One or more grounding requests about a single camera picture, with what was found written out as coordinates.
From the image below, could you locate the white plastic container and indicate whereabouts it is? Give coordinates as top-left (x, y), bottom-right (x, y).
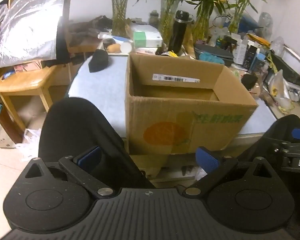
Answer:
top-left (281, 44), bottom-right (300, 77)

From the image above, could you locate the black carton box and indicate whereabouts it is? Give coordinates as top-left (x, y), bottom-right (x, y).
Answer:
top-left (242, 45), bottom-right (259, 68)

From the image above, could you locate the dark brown bundle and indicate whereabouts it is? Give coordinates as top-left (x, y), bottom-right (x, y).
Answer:
top-left (70, 16), bottom-right (113, 40)

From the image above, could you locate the black round pouch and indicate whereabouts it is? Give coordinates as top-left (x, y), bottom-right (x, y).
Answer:
top-left (241, 74), bottom-right (258, 90)

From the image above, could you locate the glass vase with bamboo stalks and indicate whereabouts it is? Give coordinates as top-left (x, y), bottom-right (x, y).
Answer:
top-left (145, 0), bottom-right (190, 46)
top-left (215, 0), bottom-right (280, 34)
top-left (94, 0), bottom-right (147, 37)

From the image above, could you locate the white carton box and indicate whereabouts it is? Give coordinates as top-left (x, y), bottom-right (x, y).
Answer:
top-left (232, 39), bottom-right (249, 64)

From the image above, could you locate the dark glass jar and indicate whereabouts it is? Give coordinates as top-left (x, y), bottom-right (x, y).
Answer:
top-left (149, 10), bottom-right (159, 25)

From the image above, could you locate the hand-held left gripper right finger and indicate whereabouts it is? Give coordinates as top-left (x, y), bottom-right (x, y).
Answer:
top-left (184, 147), bottom-right (278, 198)

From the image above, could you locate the brown cardboard box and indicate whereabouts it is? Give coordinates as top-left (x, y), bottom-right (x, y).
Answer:
top-left (124, 53), bottom-right (258, 155)

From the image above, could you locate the brown paper bag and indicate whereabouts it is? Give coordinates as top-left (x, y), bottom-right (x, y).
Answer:
top-left (182, 25), bottom-right (198, 55)

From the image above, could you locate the black padded chair part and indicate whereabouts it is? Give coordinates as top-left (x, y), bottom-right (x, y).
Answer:
top-left (38, 97), bottom-right (155, 189)
top-left (239, 114), bottom-right (300, 162)

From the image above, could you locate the dark grey zip case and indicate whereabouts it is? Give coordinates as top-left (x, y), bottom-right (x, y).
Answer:
top-left (194, 43), bottom-right (234, 67)

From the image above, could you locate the yellow flat packet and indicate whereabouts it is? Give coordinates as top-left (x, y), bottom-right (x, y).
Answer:
top-left (246, 33), bottom-right (272, 48)

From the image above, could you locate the green white tissue box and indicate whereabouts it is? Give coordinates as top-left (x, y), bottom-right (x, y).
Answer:
top-left (132, 29), bottom-right (163, 48)

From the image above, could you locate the crumpled white plastic bag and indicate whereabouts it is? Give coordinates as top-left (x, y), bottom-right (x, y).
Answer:
top-left (15, 127), bottom-right (43, 163)

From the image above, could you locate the clear plastic bag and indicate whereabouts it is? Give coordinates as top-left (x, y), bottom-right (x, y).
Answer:
top-left (267, 70), bottom-right (294, 110)

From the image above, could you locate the flat white printed box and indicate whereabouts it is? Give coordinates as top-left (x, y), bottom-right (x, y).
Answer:
top-left (135, 47), bottom-right (157, 55)

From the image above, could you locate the teal fluffy cloth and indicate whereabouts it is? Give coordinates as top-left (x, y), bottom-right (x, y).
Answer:
top-left (199, 52), bottom-right (225, 65)

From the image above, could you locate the long white tray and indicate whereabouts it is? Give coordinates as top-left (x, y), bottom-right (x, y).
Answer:
top-left (97, 34), bottom-right (165, 55)

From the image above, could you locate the white blue tube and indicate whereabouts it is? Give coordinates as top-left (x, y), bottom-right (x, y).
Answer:
top-left (112, 36), bottom-right (134, 43)

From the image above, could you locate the black thermos bottle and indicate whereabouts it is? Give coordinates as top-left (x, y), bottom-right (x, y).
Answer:
top-left (168, 10), bottom-right (193, 53)

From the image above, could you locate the white capped bottle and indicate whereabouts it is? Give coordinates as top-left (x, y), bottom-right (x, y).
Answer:
top-left (120, 41), bottom-right (133, 53)

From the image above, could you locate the black hanging cloth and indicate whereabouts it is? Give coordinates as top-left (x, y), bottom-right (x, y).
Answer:
top-left (55, 16), bottom-right (72, 67)

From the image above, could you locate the black fleece earmuff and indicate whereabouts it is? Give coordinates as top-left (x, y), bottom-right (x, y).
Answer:
top-left (88, 49), bottom-right (109, 73)

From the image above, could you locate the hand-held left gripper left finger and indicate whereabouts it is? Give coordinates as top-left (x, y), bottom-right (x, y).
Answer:
top-left (24, 146), bottom-right (114, 199)

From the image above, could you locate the wooden chair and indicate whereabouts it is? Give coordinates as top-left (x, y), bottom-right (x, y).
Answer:
top-left (0, 64), bottom-right (73, 143)

